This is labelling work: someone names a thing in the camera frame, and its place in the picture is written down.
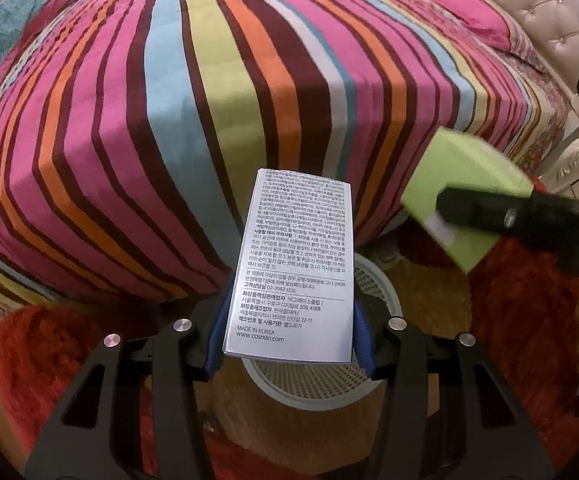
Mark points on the red fluffy rug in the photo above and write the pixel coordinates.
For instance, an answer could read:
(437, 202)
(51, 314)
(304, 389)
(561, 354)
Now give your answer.
(519, 310)

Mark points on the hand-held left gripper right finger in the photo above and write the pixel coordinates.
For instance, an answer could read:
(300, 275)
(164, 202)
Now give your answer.
(364, 340)

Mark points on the white plastic mesh waste basket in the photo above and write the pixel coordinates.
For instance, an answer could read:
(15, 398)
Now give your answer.
(314, 390)

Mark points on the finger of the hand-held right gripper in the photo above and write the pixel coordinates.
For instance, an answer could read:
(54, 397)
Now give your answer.
(494, 209)

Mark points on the pink blanket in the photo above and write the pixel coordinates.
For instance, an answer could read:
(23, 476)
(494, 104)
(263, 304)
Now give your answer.
(419, 5)

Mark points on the light green box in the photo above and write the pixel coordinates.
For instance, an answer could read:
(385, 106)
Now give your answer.
(469, 165)

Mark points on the white box with black text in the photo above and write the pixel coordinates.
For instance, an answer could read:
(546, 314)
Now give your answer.
(289, 260)

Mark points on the beige tufted headboard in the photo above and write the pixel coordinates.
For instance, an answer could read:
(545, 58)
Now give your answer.
(549, 20)

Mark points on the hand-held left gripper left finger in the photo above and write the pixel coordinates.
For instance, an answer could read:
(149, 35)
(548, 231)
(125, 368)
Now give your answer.
(218, 335)

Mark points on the striped multicolour bedspread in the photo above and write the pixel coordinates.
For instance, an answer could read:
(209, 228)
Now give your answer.
(119, 135)

